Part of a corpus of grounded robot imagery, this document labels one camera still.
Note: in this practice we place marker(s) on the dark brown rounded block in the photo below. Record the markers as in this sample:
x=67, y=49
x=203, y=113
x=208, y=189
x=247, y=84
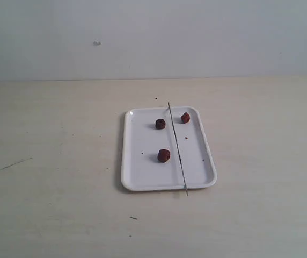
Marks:
x=160, y=124

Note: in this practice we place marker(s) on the thin metal skewer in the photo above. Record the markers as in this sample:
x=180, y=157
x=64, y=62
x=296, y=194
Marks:
x=178, y=150

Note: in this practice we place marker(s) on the white plastic tray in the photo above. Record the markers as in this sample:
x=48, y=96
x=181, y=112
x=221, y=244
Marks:
x=140, y=169

